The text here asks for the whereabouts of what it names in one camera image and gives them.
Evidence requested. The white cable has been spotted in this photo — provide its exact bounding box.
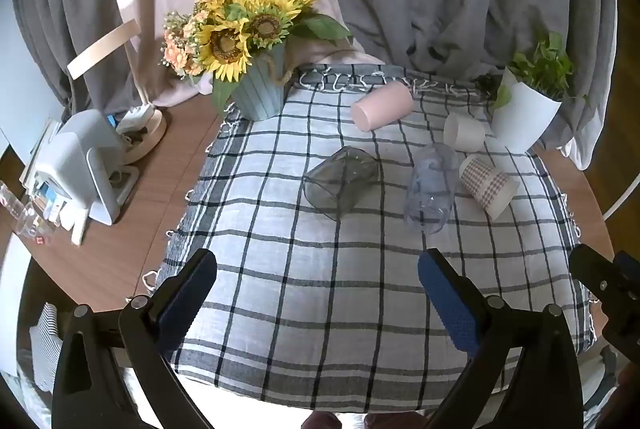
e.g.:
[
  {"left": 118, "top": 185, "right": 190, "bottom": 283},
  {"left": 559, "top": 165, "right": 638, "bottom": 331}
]
[{"left": 602, "top": 169, "right": 640, "bottom": 220}]

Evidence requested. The teal ribbed flower pot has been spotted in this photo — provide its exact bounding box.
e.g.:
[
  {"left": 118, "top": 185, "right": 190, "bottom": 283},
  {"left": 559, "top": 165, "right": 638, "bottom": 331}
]
[{"left": 212, "top": 41, "right": 293, "bottom": 122}]

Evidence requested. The green plant in white pot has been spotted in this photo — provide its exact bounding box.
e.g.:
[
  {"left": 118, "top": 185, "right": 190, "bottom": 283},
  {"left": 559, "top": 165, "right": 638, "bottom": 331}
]
[{"left": 491, "top": 32, "right": 591, "bottom": 153}]

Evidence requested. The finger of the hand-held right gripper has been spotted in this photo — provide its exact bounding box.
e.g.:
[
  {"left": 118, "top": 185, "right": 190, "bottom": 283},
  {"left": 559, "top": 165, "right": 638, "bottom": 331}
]
[
  {"left": 614, "top": 251, "right": 640, "bottom": 305},
  {"left": 568, "top": 244, "right": 622, "bottom": 311}
]

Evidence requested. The checked grey tablecloth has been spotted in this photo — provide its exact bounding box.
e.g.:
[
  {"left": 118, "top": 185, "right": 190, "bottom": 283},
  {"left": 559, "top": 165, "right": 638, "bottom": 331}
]
[{"left": 142, "top": 65, "right": 598, "bottom": 412}]

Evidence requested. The pink cup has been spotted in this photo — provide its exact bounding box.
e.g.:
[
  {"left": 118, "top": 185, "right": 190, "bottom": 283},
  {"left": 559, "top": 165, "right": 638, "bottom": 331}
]
[{"left": 350, "top": 83, "right": 415, "bottom": 132}]

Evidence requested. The small white cup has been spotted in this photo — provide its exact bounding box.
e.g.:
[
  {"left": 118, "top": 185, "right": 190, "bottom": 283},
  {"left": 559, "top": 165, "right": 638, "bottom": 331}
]
[{"left": 443, "top": 111, "right": 486, "bottom": 152}]

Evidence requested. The grey glass cup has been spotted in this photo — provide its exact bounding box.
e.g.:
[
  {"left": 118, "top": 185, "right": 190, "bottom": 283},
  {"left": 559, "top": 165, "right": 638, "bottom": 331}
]
[{"left": 302, "top": 146, "right": 379, "bottom": 221}]

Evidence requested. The clear plastic bottle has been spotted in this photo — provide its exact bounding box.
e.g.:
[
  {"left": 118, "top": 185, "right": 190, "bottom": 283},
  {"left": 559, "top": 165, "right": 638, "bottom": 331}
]
[{"left": 0, "top": 181, "right": 38, "bottom": 237}]

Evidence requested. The patterned paper cup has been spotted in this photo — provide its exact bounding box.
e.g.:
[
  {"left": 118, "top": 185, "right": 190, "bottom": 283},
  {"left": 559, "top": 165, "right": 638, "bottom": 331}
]
[{"left": 458, "top": 154, "right": 521, "bottom": 221}]

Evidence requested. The clear plastic cup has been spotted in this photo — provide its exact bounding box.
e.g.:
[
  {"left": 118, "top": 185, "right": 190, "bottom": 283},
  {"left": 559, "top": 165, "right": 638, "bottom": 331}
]
[{"left": 404, "top": 143, "right": 460, "bottom": 236}]

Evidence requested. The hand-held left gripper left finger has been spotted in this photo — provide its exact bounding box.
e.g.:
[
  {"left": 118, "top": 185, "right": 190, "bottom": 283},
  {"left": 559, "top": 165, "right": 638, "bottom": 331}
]
[{"left": 51, "top": 249, "right": 218, "bottom": 429}]

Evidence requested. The sunflower bouquet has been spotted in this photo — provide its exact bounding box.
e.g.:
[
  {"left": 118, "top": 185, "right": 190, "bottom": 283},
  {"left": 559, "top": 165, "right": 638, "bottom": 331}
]
[{"left": 160, "top": 0, "right": 353, "bottom": 120}]

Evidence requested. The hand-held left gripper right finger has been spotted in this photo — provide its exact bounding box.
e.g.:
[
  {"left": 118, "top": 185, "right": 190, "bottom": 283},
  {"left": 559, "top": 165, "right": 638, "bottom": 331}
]
[{"left": 417, "top": 248, "right": 583, "bottom": 429}]

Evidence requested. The striped cloth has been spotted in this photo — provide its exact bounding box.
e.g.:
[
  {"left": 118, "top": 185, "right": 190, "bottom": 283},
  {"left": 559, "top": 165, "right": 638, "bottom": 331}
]
[{"left": 29, "top": 303, "right": 63, "bottom": 390}]

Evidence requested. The white desk lamp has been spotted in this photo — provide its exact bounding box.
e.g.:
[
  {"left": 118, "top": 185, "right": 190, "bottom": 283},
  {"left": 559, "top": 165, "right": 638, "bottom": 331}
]
[{"left": 67, "top": 20, "right": 167, "bottom": 162}]

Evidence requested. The white power adapter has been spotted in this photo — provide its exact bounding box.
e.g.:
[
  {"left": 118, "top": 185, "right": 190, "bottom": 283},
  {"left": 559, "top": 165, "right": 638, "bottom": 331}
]
[{"left": 116, "top": 104, "right": 153, "bottom": 134}]

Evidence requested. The white desktop appliance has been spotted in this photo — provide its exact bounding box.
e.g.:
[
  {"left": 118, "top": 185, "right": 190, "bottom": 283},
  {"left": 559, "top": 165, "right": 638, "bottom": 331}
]
[{"left": 20, "top": 109, "right": 140, "bottom": 226}]

